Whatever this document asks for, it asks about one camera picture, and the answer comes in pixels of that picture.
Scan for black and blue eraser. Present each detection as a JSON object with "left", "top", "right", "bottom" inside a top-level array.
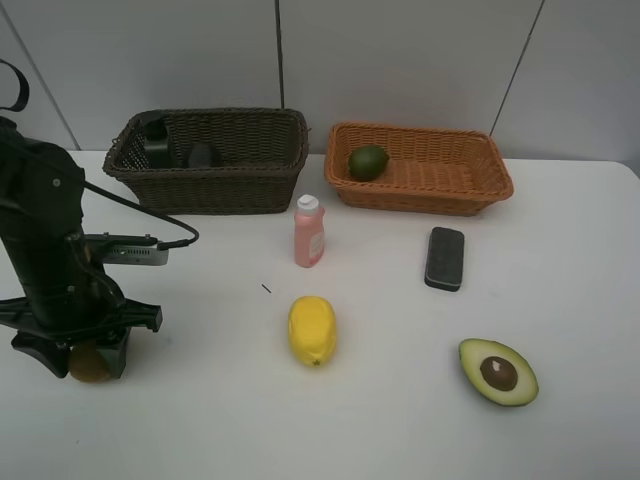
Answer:
[{"left": 424, "top": 227, "right": 465, "bottom": 292}]

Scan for brown kiwi fruit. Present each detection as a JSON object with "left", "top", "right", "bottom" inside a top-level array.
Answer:
[{"left": 68, "top": 343, "right": 112, "bottom": 384}]

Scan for orange wicker basket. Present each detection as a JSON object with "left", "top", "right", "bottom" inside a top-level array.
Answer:
[{"left": 324, "top": 122, "right": 514, "bottom": 216}]

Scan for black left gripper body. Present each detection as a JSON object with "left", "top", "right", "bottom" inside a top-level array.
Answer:
[{"left": 1, "top": 267, "right": 163, "bottom": 350}]

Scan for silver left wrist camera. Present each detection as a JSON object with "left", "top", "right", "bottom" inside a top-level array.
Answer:
[{"left": 85, "top": 232, "right": 169, "bottom": 266}]

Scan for dark green pump bottle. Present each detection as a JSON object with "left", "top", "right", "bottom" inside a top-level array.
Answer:
[{"left": 139, "top": 110, "right": 175, "bottom": 169}]

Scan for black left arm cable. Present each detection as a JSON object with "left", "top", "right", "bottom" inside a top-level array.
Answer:
[{"left": 0, "top": 59, "right": 202, "bottom": 251}]

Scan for dark brown wicker basket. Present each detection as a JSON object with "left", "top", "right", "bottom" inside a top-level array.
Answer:
[{"left": 103, "top": 107, "right": 309, "bottom": 215}]

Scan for halved avocado with pit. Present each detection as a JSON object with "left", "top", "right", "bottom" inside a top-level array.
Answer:
[{"left": 458, "top": 338, "right": 539, "bottom": 407}]

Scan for pink bottle white cap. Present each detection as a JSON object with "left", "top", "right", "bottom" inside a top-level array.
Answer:
[{"left": 294, "top": 194, "right": 325, "bottom": 268}]

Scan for green lime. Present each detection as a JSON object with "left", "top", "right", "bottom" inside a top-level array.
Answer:
[{"left": 348, "top": 145, "right": 389, "bottom": 182}]

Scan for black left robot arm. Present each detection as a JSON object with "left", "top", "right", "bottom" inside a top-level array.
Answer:
[{"left": 1, "top": 118, "right": 168, "bottom": 383}]

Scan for yellow lemon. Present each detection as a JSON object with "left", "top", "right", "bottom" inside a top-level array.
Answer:
[{"left": 288, "top": 296, "right": 337, "bottom": 367}]

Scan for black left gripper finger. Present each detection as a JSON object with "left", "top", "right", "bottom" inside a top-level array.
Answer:
[
  {"left": 95, "top": 327, "right": 131, "bottom": 379},
  {"left": 11, "top": 332, "right": 70, "bottom": 378}
]

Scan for grey translucent plastic cup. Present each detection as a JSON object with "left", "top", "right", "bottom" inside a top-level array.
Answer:
[{"left": 187, "top": 143, "right": 223, "bottom": 169}]

